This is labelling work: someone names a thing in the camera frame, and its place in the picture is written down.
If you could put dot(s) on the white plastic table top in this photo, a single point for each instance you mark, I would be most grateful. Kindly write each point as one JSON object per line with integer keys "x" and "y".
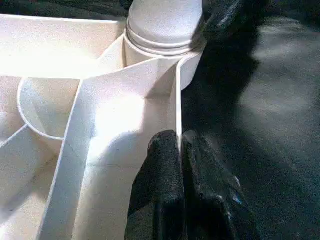
{"x": 112, "y": 112}

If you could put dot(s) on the white plastic table leg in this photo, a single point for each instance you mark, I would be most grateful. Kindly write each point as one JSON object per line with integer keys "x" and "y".
{"x": 162, "y": 20}

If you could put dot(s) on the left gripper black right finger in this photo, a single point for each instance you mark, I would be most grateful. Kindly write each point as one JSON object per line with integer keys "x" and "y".
{"x": 210, "y": 197}

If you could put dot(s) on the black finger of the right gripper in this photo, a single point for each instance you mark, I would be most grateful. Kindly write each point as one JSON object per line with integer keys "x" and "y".
{"x": 225, "y": 27}

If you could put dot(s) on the black mat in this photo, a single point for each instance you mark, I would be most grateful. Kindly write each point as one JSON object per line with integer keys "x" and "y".
{"x": 275, "y": 125}

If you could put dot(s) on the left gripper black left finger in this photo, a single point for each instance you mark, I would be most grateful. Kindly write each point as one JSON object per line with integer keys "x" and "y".
{"x": 160, "y": 190}

